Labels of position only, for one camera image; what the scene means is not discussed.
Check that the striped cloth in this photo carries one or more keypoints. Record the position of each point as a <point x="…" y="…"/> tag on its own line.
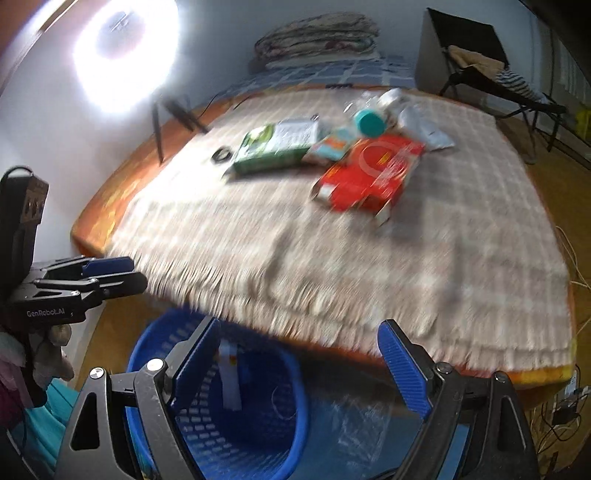
<point x="519" y="85"/>

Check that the beige cloth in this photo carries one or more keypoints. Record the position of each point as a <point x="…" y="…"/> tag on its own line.
<point x="471" y="57"/>

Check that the black tripod stand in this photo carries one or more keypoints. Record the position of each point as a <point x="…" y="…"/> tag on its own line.
<point x="158" y="134"/>

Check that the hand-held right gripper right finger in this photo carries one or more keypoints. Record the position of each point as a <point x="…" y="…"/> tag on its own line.
<point x="406" y="369"/>

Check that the light blue fruit-print tube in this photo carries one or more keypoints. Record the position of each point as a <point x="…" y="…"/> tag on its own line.
<point x="330" y="146"/>

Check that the clear plastic wrapper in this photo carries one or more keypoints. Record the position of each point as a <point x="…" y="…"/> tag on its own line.
<point x="362" y="102"/>

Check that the black charger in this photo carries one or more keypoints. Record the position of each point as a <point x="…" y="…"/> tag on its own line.
<point x="564" y="415"/>

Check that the teal cloth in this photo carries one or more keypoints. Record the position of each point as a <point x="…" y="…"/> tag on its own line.
<point x="51" y="424"/>

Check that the beige plaid blanket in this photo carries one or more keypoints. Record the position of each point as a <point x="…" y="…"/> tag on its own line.
<point x="277" y="240"/>

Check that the white paper strip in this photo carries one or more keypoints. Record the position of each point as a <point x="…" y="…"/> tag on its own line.
<point x="231" y="378"/>

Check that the black folding chair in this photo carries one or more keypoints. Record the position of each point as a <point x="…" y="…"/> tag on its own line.
<point x="508" y="94"/>

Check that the teal round jar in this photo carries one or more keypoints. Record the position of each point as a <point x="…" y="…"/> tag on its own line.
<point x="369" y="122"/>

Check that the white foil pouch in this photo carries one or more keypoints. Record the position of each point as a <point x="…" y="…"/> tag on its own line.
<point x="425" y="127"/>

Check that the person's left hand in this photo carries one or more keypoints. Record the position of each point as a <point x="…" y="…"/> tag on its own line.
<point x="55" y="360"/>

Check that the blue plastic basket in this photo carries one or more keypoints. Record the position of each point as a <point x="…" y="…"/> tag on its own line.
<point x="258" y="415"/>

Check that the yellow bag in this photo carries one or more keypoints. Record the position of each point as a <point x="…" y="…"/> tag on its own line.
<point x="582" y="122"/>

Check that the green snack packet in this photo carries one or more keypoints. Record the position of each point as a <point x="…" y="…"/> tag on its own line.
<point x="268" y="147"/>

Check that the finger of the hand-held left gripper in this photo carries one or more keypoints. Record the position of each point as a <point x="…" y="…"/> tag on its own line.
<point x="111" y="265"/>
<point x="124" y="282"/>

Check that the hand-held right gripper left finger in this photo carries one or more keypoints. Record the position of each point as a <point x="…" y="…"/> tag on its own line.
<point x="196" y="364"/>

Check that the red snack packet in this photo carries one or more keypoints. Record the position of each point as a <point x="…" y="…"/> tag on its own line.
<point x="369" y="175"/>

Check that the folded floral quilt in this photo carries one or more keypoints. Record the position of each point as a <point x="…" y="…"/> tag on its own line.
<point x="318" y="37"/>

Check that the orange bedsheet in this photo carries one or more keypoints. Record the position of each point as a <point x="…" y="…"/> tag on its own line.
<point x="115" y="189"/>

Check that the clear plastic bag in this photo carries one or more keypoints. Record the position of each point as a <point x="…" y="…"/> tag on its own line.
<point x="364" y="424"/>

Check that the blue checked bedsheet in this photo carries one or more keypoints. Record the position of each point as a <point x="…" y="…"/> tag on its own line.
<point x="323" y="74"/>

